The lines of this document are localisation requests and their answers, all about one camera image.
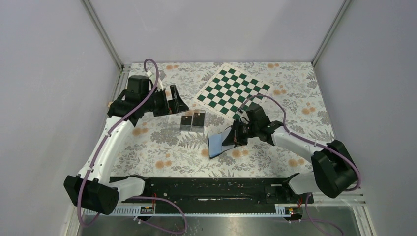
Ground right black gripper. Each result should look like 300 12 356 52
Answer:
222 119 259 147

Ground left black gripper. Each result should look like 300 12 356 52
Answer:
142 85 189 117

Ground black leather card holder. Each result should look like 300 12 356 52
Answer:
208 133 231 159

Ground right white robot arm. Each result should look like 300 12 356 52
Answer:
208 104 358 203

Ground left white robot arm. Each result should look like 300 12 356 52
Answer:
63 74 189 215

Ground clear acrylic card stand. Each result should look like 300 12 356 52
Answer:
147 110 207 133

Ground floral patterned table mat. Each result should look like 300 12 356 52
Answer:
111 62 334 177

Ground green white checkerboard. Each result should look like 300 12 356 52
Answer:
194 63 271 121

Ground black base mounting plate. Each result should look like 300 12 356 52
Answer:
126 177 314 212

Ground grey slotted cable duct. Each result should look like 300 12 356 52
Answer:
83 204 303 218

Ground aluminium frame rails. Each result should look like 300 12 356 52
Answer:
68 0 361 236

